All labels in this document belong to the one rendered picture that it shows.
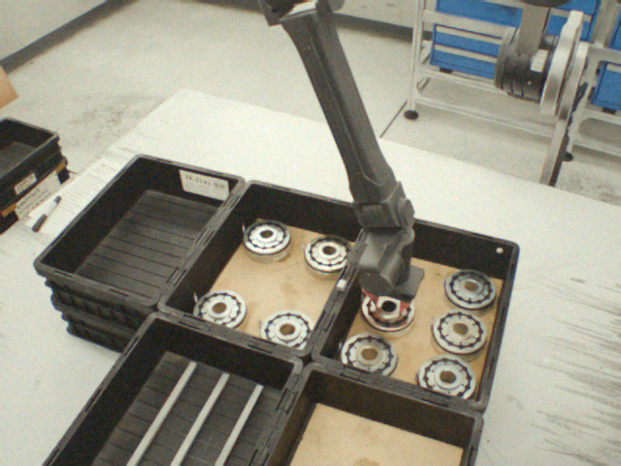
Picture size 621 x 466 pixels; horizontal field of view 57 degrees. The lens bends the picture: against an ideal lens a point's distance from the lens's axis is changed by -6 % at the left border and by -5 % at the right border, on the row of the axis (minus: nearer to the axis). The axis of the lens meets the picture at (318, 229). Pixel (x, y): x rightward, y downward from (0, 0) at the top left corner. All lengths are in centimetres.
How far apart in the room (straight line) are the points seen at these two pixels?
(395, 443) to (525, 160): 223
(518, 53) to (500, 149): 180
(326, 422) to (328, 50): 61
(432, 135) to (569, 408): 209
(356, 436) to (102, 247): 72
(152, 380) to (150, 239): 38
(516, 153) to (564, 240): 154
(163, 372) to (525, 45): 98
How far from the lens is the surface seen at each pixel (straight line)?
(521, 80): 137
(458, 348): 113
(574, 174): 310
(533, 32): 134
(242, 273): 128
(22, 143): 253
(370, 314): 116
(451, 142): 313
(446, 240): 125
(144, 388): 115
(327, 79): 86
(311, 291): 123
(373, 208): 96
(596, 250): 164
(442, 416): 100
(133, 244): 140
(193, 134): 194
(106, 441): 111
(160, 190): 151
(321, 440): 105
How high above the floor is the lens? 176
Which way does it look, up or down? 43 degrees down
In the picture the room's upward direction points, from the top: 1 degrees counter-clockwise
